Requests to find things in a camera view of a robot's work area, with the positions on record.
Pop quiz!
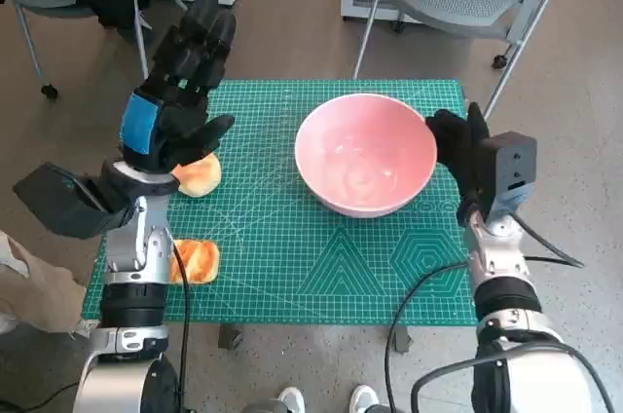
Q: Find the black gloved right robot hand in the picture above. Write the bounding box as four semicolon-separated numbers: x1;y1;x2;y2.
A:
424;100;492;206

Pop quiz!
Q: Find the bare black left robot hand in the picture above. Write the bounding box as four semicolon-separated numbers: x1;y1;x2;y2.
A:
119;0;238;175

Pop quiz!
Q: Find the pink bowl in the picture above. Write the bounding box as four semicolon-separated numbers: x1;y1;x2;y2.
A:
294;94;438;218

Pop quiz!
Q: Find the round bread bun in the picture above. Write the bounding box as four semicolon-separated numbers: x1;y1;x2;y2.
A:
172;152;223;199

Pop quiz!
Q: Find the long striped bread loaf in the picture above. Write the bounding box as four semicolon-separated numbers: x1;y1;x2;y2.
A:
168;239;220;285

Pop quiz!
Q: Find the green cutting mat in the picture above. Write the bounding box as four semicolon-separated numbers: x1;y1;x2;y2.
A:
85;79;478;326

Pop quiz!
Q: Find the person in beige trousers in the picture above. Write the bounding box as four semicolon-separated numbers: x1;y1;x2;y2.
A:
0;230;89;336

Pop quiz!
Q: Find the person with white shoes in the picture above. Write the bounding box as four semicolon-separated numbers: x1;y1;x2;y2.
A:
240;386;390;413

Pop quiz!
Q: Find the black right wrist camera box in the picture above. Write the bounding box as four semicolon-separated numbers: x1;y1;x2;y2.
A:
479;131;539;219

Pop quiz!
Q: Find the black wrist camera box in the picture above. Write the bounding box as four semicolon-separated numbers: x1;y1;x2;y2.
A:
479;131;539;219
13;163;135;240

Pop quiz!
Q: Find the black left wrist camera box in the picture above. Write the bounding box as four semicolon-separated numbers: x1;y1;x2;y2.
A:
13;163;135;240

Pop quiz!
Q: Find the grey table leg bracket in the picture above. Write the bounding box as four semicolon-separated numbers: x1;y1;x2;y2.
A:
388;324;415;354
217;324;245;350

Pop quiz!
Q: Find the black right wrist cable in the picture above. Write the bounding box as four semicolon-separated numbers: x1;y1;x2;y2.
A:
384;212;585;413

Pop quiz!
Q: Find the black looping right arm cable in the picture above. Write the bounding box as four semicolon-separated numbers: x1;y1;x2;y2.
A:
411;339;617;413

